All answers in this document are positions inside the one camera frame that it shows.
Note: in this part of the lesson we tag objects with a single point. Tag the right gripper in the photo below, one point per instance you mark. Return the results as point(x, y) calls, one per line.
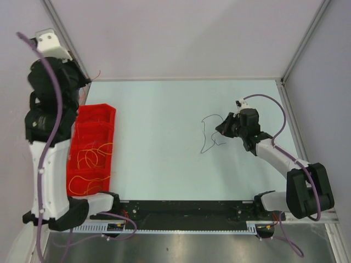
point(224, 128)

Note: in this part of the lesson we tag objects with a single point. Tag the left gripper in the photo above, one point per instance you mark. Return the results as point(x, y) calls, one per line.
point(84, 79)

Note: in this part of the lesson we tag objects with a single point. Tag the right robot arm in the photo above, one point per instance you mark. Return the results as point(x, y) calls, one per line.
point(308, 191)

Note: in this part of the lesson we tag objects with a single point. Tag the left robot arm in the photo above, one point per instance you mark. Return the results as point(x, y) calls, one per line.
point(48, 129)

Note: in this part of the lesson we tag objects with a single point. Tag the red plastic bin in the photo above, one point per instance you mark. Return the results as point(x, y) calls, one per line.
point(89, 163)

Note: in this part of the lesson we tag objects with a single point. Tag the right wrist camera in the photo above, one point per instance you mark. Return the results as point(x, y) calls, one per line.
point(241, 104)

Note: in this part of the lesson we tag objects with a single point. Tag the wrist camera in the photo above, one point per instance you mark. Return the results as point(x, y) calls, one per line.
point(48, 43)
point(241, 104)

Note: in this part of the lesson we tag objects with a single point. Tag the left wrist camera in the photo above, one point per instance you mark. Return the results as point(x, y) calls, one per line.
point(48, 43)

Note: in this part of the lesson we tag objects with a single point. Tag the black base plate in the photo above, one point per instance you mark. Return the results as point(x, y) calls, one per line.
point(191, 213)

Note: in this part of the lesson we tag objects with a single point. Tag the slotted cable duct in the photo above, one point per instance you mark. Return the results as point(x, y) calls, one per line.
point(232, 228)

